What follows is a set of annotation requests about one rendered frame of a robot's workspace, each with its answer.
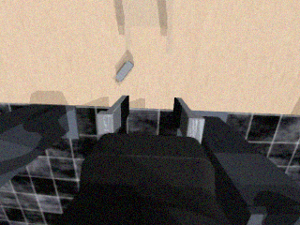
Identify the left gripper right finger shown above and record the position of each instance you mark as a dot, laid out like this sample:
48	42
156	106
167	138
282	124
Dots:
190	125

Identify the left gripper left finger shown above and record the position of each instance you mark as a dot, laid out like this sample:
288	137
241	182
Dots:
110	121

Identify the grey rod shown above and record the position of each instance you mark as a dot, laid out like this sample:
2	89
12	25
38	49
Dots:
124	71

